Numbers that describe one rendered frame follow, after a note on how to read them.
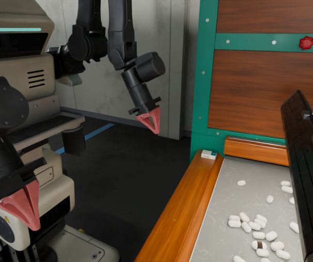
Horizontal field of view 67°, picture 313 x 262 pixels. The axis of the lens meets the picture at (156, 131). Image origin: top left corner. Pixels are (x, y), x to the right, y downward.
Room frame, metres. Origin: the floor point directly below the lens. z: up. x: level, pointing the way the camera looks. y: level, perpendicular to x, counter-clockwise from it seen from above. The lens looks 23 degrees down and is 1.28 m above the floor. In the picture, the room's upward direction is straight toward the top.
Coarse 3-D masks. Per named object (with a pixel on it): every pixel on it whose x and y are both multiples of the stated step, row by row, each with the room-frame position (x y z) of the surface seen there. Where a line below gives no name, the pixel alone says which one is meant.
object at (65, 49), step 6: (60, 48) 0.81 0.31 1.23; (66, 48) 0.79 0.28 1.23; (60, 54) 0.79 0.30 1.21; (66, 54) 0.78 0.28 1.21; (66, 60) 0.79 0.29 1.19; (72, 60) 0.79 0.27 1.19; (78, 60) 0.79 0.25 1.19; (66, 66) 0.79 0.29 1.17; (72, 66) 0.79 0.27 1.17; (78, 66) 0.81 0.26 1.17; (66, 72) 0.79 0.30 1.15; (72, 72) 0.81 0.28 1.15; (78, 72) 0.85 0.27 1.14
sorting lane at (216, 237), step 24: (240, 168) 0.87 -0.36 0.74; (264, 168) 0.87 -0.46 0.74; (216, 192) 0.71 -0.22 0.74; (240, 192) 0.71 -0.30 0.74; (264, 192) 0.71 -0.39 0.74; (216, 216) 0.59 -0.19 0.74; (264, 216) 0.59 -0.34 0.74; (288, 216) 0.59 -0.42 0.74; (216, 240) 0.49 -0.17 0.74; (240, 240) 0.49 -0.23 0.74; (264, 240) 0.49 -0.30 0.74; (288, 240) 0.49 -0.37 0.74
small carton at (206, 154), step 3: (204, 150) 0.95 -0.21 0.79; (204, 153) 0.92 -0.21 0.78; (207, 153) 0.92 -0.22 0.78; (210, 153) 0.92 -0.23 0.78; (213, 153) 0.92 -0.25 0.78; (216, 153) 0.93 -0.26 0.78; (201, 156) 0.92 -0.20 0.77; (204, 156) 0.92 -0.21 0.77; (207, 156) 0.91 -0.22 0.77; (210, 156) 0.91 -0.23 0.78; (213, 156) 0.90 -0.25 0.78; (213, 159) 0.90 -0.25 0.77
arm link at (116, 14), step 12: (108, 0) 0.72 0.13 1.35; (120, 0) 0.70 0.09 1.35; (120, 12) 0.70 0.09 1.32; (120, 24) 0.69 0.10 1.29; (132, 24) 0.73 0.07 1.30; (108, 36) 0.71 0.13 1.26; (120, 36) 0.69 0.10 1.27; (132, 36) 0.72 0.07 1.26; (108, 48) 0.71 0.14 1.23; (120, 48) 0.69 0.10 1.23; (132, 48) 0.73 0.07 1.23
